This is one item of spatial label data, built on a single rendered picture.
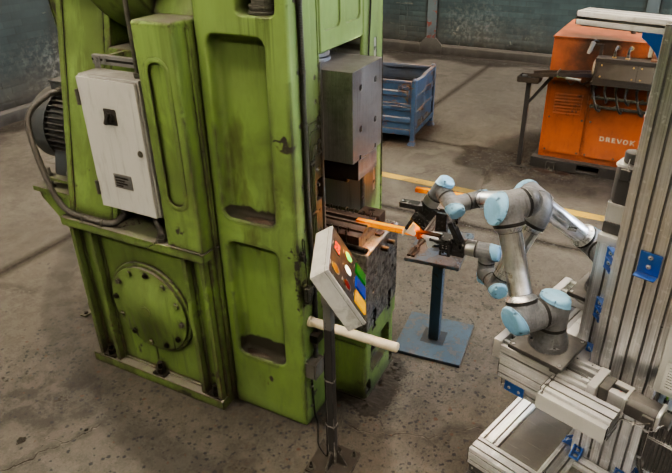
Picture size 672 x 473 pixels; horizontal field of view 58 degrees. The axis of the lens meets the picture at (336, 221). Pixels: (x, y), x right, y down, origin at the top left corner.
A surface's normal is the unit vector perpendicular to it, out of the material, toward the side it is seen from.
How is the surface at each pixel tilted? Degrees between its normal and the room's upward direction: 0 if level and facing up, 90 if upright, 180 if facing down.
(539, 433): 0
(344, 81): 90
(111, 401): 0
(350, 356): 90
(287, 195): 89
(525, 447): 0
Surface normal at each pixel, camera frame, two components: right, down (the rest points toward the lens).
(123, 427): -0.02, -0.88
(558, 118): -0.49, 0.42
